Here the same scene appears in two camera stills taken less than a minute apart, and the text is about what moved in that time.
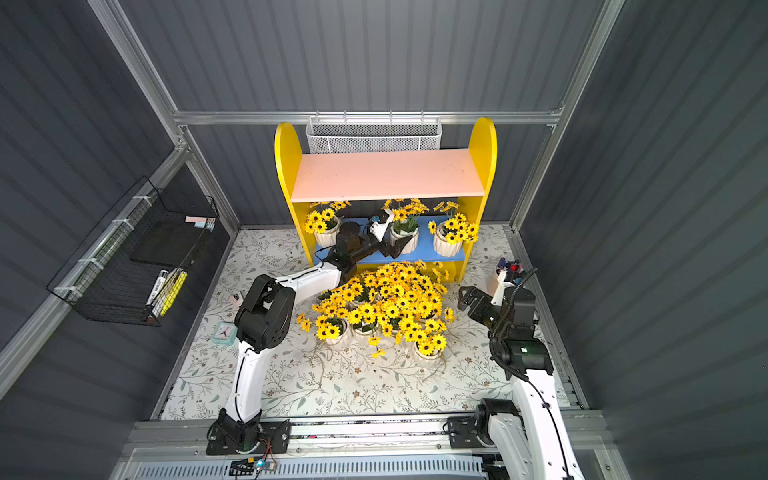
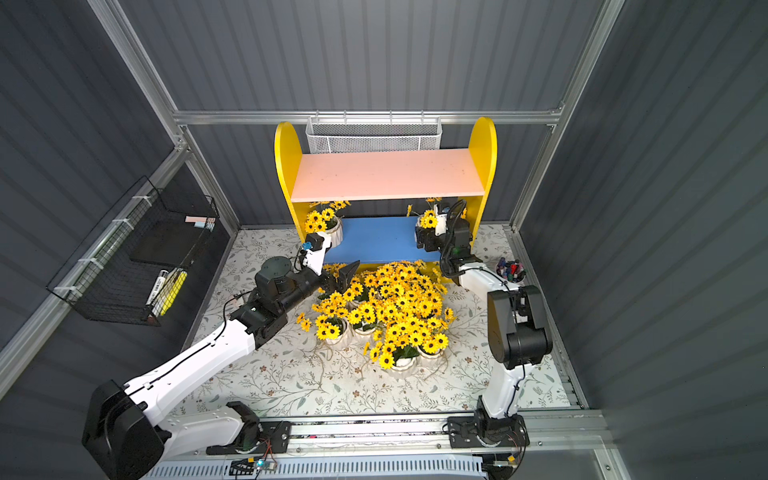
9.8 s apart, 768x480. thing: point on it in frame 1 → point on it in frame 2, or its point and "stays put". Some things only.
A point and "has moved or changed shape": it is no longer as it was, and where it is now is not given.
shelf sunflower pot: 428,281 stays put
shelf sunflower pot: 337,301 stays put
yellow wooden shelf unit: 383,207 stays put
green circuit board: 249,466 stays put
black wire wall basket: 141,250 stays put
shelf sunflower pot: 394,324 stays put
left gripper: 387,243 → 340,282
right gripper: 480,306 → 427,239
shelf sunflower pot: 451,232 has moved or changed shape
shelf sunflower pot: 399,278 stays put
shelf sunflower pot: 364,319 stays put
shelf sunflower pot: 406,221 → 395,347
